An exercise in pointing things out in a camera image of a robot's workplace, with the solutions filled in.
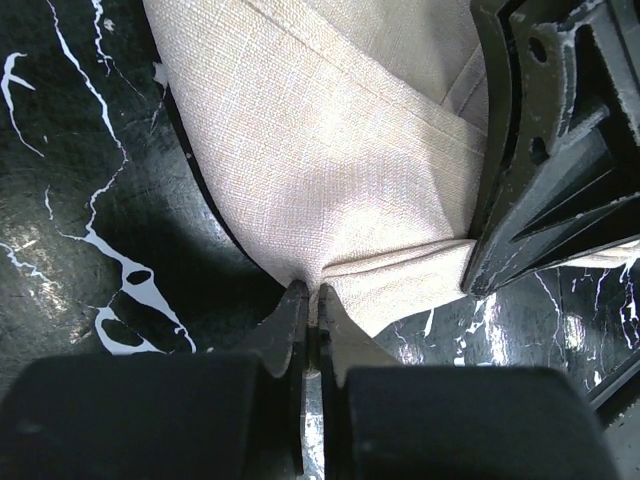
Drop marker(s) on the beige cloth napkin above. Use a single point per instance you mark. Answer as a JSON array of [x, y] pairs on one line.
[[341, 141]]

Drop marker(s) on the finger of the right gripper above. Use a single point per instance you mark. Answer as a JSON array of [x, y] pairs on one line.
[[560, 178]]

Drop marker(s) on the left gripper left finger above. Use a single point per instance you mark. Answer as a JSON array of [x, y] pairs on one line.
[[227, 415]]

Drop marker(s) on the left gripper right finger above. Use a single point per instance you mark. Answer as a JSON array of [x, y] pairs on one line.
[[387, 420]]

